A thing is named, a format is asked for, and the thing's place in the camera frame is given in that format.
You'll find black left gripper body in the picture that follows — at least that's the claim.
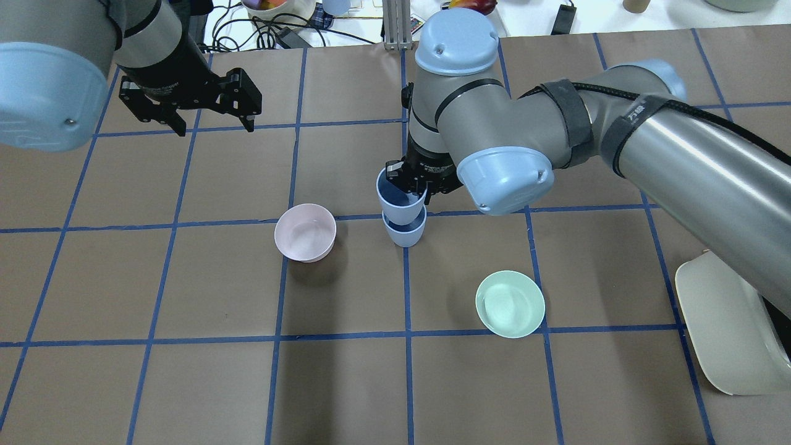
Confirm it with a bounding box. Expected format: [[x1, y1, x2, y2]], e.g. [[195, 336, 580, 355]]
[[119, 59, 226, 114]]

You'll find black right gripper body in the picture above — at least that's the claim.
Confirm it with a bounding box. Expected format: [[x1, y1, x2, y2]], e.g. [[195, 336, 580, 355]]
[[388, 145, 462, 196]]

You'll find blue cup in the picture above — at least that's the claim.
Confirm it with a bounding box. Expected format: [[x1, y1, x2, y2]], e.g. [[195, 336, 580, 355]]
[[381, 208, 428, 248], [376, 168, 426, 226]]

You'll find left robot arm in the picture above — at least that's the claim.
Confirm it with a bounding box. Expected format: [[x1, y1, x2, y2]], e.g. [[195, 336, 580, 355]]
[[1, 1, 263, 152]]

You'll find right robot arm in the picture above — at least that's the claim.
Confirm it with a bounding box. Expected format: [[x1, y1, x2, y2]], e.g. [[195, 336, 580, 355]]
[[384, 8, 790, 315]]

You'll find pink bowl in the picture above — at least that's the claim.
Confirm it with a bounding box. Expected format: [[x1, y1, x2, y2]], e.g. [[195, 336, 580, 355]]
[[274, 203, 337, 263]]

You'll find mint green bowl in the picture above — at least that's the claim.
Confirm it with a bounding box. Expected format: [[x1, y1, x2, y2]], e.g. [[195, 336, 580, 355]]
[[475, 270, 546, 339]]

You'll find red apple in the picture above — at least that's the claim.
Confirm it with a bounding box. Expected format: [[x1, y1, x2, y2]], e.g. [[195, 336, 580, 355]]
[[447, 0, 497, 16]]

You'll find black power adapter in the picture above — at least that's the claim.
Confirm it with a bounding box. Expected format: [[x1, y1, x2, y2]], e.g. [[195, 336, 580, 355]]
[[550, 4, 577, 35]]

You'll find cream white toaster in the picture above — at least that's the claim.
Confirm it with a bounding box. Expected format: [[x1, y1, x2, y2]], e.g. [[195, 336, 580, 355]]
[[675, 251, 790, 396]]

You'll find aluminium frame post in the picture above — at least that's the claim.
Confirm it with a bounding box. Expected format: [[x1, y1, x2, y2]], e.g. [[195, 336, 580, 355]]
[[382, 0, 413, 51]]

